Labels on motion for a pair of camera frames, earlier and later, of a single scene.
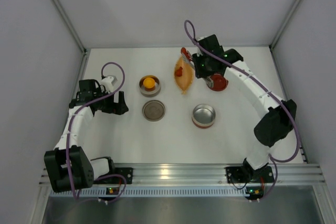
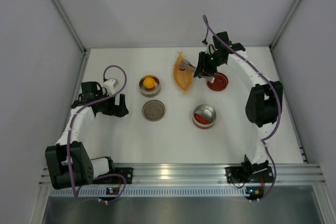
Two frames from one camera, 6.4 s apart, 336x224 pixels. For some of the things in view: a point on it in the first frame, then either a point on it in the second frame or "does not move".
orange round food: x=149 y=83 does not move
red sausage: x=183 y=50 to x=201 y=119
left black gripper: x=115 y=106 does not move
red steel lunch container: x=203 y=116 does not move
